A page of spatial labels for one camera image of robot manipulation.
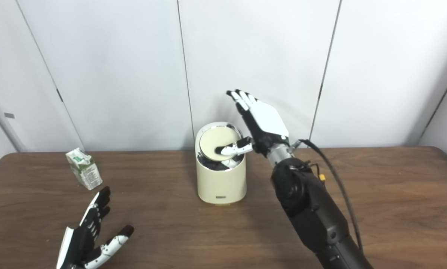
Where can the cream-colored trash bin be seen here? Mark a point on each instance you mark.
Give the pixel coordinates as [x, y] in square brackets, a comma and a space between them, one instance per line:
[219, 185]

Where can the black bin liner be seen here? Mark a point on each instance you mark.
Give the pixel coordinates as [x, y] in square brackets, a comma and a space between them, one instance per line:
[212, 164]

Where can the white green milk carton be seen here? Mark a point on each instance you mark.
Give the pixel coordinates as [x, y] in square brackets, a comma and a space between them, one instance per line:
[85, 172]

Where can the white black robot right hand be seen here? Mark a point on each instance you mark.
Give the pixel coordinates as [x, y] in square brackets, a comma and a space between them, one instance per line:
[266, 119]

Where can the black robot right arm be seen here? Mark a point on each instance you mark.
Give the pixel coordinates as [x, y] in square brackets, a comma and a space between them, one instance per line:
[309, 209]

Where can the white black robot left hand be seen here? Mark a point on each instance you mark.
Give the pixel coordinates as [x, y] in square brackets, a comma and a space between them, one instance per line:
[77, 243]

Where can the round cream bin lid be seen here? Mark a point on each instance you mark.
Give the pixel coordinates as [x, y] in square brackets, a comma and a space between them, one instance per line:
[212, 144]

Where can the small grey wall tag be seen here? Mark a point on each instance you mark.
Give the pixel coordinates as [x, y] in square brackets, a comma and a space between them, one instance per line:
[9, 115]

